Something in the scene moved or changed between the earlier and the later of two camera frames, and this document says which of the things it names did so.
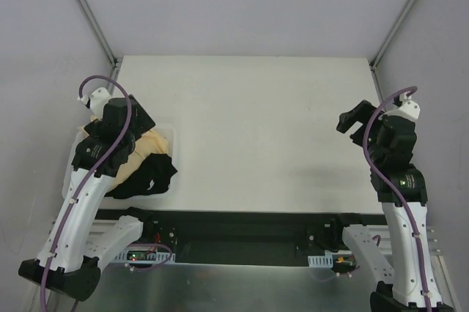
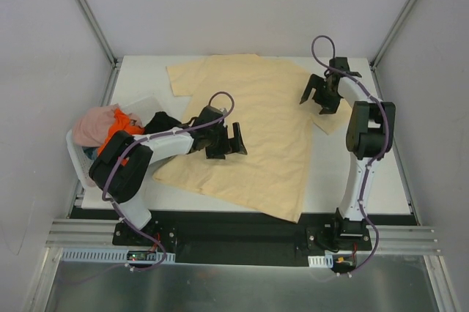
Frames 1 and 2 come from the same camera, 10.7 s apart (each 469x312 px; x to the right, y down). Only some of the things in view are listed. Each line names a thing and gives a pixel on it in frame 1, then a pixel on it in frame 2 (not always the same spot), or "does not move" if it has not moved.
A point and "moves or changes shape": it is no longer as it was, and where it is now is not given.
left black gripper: x=140 y=118 to x=224 y=140
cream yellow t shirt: x=152 y=143 moves or changes shape
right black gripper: x=363 y=121 to x=327 y=92
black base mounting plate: x=246 y=238 does not move
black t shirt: x=153 y=178 to x=161 y=122
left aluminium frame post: x=91 y=14 does not move
